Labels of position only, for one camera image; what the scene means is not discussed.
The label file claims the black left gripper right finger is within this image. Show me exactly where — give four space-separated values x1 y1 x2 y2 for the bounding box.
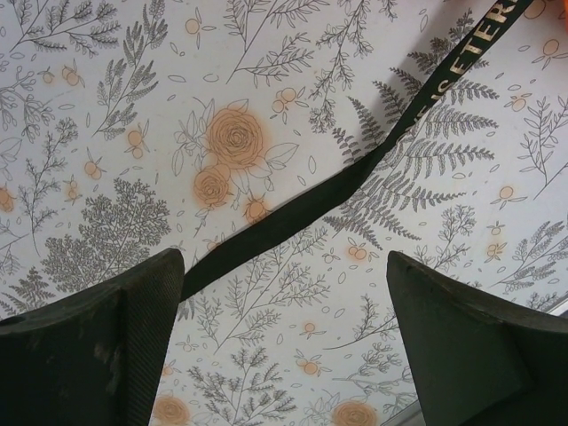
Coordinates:
385 250 568 426

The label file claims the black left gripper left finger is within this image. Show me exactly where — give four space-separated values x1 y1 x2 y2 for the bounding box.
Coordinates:
0 248 185 426

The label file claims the black ribbon with gold print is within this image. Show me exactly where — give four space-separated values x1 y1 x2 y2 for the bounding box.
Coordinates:
179 0 536 301

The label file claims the floral patterned tablecloth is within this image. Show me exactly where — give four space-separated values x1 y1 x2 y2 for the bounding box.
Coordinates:
0 0 568 426

